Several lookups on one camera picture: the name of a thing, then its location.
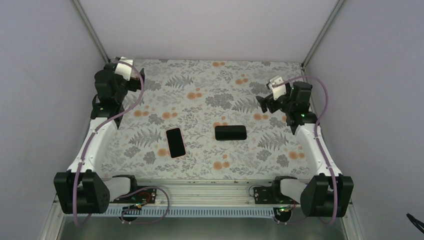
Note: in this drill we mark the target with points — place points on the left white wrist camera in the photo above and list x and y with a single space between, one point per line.
124 70

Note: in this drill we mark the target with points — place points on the black phone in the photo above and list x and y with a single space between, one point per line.
230 132

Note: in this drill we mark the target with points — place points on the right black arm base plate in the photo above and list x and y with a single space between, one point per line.
264 195

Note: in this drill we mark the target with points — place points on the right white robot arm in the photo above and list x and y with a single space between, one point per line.
328 193

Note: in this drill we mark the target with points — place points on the perforated grey cable duct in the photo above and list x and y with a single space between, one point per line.
202 212

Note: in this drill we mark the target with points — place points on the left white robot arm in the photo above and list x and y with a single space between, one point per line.
104 123

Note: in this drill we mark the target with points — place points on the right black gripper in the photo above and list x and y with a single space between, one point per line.
263 102

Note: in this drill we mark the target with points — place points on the aluminium rail beam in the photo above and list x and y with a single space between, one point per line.
202 195

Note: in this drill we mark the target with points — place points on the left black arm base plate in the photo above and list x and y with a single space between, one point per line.
147 196

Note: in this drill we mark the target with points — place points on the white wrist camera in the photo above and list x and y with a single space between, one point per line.
124 70
277 86

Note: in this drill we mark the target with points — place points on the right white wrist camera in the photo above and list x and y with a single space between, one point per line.
277 86

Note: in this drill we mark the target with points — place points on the floral patterned table mat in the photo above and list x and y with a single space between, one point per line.
196 96

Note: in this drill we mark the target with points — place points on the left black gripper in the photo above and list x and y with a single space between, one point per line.
135 86

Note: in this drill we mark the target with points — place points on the black object at corner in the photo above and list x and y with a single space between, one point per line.
416 223

